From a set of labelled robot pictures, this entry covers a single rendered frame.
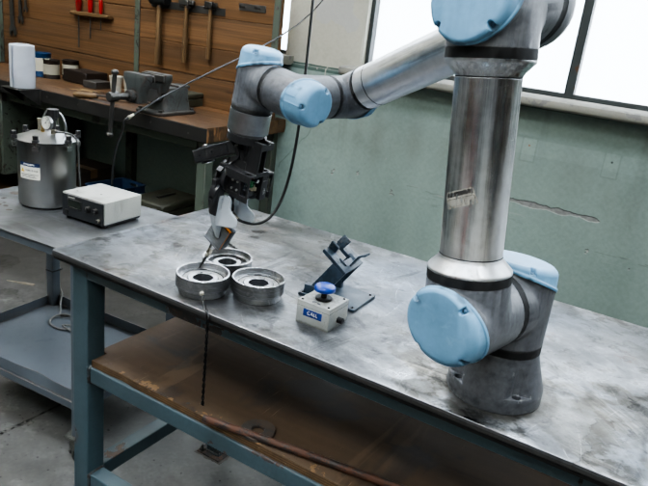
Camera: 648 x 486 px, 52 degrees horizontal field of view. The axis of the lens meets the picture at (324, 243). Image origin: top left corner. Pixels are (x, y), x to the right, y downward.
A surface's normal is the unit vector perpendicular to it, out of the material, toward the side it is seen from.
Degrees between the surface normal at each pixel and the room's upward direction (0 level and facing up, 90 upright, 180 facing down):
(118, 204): 90
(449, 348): 97
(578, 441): 0
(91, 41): 90
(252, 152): 91
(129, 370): 0
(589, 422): 0
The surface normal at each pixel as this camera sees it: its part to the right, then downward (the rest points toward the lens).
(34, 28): -0.52, 0.22
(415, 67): -0.58, 0.48
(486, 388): -0.37, -0.05
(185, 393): 0.11, -0.94
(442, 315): -0.70, 0.28
